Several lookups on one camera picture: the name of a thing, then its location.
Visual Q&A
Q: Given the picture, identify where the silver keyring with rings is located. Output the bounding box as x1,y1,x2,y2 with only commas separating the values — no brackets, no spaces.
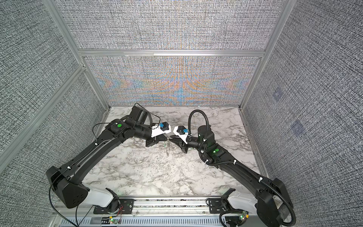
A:
164,139,172,157

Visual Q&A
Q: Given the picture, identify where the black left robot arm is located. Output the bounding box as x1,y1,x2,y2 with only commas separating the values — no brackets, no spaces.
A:
46,106,171,213

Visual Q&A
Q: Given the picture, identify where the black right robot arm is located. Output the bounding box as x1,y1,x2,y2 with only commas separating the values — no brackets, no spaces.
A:
171,125,296,227

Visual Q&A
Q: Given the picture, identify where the aluminium horizontal back bar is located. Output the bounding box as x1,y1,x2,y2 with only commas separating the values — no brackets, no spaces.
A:
78,49,266,58

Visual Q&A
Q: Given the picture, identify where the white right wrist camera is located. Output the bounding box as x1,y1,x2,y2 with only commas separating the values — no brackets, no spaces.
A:
173,125,192,144

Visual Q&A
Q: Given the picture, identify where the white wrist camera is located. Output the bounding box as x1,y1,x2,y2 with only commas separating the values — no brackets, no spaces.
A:
151,122,171,138
173,125,192,144

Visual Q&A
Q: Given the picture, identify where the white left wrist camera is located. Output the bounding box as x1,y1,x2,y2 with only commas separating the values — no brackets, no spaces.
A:
151,122,171,138

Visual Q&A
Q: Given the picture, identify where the black corrugated cable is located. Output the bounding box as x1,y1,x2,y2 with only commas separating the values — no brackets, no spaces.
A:
188,109,210,140

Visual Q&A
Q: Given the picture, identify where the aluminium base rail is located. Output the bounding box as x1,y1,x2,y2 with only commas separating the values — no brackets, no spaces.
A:
48,194,264,227

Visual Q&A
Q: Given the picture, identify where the aluminium left wall bar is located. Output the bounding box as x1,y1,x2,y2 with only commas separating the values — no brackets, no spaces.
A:
1,65,85,172

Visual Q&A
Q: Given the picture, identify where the aluminium corner post left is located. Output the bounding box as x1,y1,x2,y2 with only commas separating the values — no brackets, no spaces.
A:
43,1,111,110

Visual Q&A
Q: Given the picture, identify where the aluminium corner post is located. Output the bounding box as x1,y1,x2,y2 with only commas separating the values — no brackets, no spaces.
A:
239,0,297,111
43,1,111,110

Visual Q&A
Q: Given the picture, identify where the aluminium corner post right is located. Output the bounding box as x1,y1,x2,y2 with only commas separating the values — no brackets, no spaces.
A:
239,0,297,111

